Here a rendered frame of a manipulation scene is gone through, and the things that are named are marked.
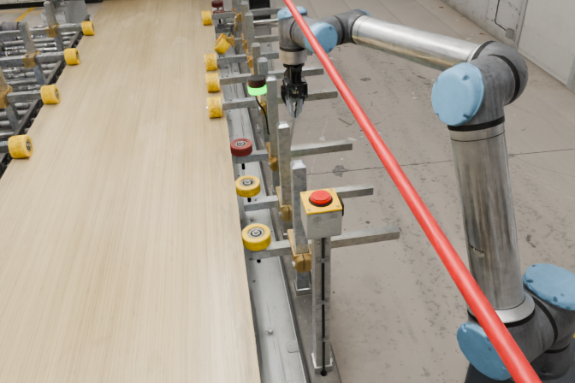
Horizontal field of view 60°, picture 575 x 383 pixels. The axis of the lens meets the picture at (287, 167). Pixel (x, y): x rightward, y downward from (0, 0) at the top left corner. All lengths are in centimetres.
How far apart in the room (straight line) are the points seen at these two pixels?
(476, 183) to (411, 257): 158
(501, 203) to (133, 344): 85
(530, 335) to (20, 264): 128
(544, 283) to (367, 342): 106
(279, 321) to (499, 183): 76
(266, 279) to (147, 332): 56
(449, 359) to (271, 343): 100
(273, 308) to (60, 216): 69
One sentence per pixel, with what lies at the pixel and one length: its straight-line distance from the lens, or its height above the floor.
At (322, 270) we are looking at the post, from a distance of 107.
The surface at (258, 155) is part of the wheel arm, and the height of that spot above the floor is 86.
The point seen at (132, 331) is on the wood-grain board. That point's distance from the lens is 123.
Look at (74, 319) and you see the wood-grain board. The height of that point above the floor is 90.
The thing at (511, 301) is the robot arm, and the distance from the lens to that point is 126.
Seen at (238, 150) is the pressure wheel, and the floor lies 90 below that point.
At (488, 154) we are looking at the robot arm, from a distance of 111.
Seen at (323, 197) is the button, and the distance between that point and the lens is 96.
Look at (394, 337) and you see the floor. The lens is 232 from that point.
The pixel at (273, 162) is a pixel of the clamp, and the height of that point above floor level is 86.
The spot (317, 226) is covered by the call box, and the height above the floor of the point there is 119.
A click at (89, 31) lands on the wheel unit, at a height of 93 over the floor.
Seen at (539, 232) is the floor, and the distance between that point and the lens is 301.
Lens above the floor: 181
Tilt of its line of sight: 33 degrees down
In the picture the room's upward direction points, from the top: 3 degrees counter-clockwise
